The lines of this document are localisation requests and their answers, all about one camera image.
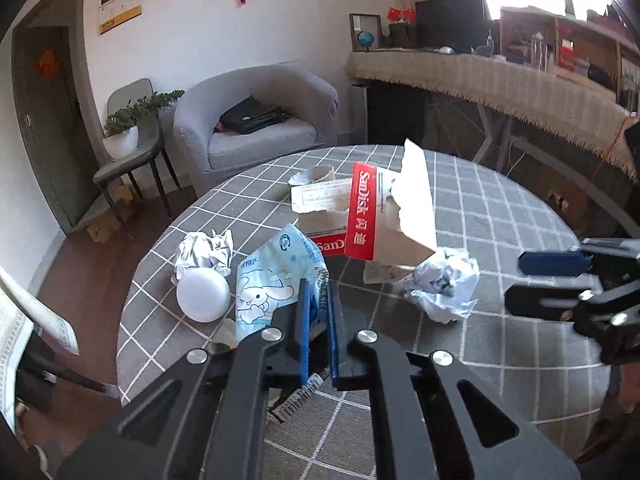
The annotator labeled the white paper slip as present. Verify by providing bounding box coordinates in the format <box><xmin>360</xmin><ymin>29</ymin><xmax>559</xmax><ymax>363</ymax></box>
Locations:
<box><xmin>364</xmin><ymin>260</ymin><xmax>416</xmax><ymax>287</ymax></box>

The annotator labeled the dark door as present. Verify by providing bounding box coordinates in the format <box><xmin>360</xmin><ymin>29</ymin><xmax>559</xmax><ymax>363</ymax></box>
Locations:
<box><xmin>11</xmin><ymin>25</ymin><xmax>96</xmax><ymax>236</ymax></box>

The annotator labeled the wooden frame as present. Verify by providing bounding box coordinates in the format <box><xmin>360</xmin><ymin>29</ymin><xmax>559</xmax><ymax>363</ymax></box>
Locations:
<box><xmin>348</xmin><ymin>12</ymin><xmax>383</xmax><ymax>52</ymax></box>

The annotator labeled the white round ball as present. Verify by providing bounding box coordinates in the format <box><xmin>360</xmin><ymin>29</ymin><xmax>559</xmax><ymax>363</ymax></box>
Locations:
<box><xmin>176</xmin><ymin>267</ymin><xmax>232</xmax><ymax>323</ymax></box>

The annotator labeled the black monitor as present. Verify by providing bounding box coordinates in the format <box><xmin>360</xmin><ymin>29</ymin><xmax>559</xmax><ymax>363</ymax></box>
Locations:
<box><xmin>415</xmin><ymin>0</ymin><xmax>493</xmax><ymax>50</ymax></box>

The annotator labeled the light blue cartoon packet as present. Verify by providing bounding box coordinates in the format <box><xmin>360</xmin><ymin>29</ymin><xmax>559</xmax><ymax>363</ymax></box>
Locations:
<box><xmin>215</xmin><ymin>223</ymin><xmax>332</xmax><ymax>423</ymax></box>

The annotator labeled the wooden shelf unit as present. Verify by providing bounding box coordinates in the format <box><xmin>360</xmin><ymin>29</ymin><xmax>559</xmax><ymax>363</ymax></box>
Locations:
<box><xmin>499</xmin><ymin>6</ymin><xmax>640</xmax><ymax>111</ymax></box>

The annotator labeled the black table leg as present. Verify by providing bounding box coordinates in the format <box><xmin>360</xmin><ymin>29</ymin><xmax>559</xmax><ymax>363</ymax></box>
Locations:
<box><xmin>15</xmin><ymin>350</ymin><xmax>121</xmax><ymax>401</ymax></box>

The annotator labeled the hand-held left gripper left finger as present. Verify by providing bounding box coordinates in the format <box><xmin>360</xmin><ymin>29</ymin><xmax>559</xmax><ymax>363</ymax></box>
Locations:
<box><xmin>55</xmin><ymin>280</ymin><xmax>311</xmax><ymax>480</ymax></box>

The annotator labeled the red door decoration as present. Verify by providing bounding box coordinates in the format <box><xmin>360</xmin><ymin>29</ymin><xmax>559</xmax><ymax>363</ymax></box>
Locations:
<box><xmin>34</xmin><ymin>47</ymin><xmax>61</xmax><ymax>78</ymax></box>

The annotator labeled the grey armchair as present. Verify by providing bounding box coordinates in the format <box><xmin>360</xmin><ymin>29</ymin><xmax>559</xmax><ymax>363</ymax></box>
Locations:
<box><xmin>172</xmin><ymin>60</ymin><xmax>339</xmax><ymax>198</ymax></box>

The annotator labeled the white desk frame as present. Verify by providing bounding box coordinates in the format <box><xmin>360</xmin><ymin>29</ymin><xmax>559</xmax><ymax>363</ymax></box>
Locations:
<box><xmin>470</xmin><ymin>100</ymin><xmax>640</xmax><ymax>231</ymax></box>

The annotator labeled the black bag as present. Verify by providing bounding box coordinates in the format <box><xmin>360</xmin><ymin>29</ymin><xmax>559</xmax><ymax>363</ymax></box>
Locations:
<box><xmin>219</xmin><ymin>96</ymin><xmax>291</xmax><ymax>136</ymax></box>

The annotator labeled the grey chair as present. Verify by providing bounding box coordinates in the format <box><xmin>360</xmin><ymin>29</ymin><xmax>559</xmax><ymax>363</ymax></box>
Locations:
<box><xmin>92</xmin><ymin>78</ymin><xmax>182</xmax><ymax>226</ymax></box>

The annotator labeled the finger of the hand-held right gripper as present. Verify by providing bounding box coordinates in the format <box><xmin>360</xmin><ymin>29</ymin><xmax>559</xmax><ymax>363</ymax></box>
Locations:
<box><xmin>504</xmin><ymin>282</ymin><xmax>608</xmax><ymax>323</ymax></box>
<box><xmin>517</xmin><ymin>237</ymin><xmax>640</xmax><ymax>277</ymax></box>

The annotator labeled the wall calendar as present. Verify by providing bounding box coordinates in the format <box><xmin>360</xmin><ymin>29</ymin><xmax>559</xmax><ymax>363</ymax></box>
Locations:
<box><xmin>98</xmin><ymin>0</ymin><xmax>144</xmax><ymax>35</ymax></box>

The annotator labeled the torn red and white box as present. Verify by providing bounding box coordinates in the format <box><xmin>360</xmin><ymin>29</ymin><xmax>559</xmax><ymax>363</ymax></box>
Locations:
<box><xmin>298</xmin><ymin>138</ymin><xmax>438</xmax><ymax>273</ymax></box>

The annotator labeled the white printed paper sheet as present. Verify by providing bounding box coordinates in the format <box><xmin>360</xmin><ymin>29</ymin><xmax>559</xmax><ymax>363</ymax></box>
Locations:
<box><xmin>290</xmin><ymin>177</ymin><xmax>353</xmax><ymax>214</ymax></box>

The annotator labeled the desk with beige fringed cloth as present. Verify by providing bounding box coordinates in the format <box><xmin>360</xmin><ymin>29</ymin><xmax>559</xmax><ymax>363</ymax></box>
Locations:
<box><xmin>345</xmin><ymin>49</ymin><xmax>640</xmax><ymax>183</ymax></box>

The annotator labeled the orange cable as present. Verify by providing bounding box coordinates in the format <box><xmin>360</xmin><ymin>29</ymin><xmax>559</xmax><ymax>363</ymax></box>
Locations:
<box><xmin>590</xmin><ymin>112</ymin><xmax>638</xmax><ymax>186</ymax></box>

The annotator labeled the flat cardboard piece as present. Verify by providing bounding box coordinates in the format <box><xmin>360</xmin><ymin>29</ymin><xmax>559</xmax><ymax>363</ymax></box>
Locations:
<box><xmin>85</xmin><ymin>185</ymin><xmax>138</xmax><ymax>243</ymax></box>

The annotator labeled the potted green plant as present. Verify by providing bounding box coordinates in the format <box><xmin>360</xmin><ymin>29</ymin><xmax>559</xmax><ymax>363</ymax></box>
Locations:
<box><xmin>101</xmin><ymin>89</ymin><xmax>186</xmax><ymax>158</ymax></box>

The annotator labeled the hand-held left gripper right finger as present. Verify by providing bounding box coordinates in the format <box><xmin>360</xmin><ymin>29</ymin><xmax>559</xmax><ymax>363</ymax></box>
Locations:
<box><xmin>325</xmin><ymin>280</ymin><xmax>583</xmax><ymax>480</ymax></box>

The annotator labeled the white printed cloth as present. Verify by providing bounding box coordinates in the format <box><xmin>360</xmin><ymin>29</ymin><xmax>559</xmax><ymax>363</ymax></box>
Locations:
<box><xmin>0</xmin><ymin>265</ymin><xmax>81</xmax><ymax>356</ymax></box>

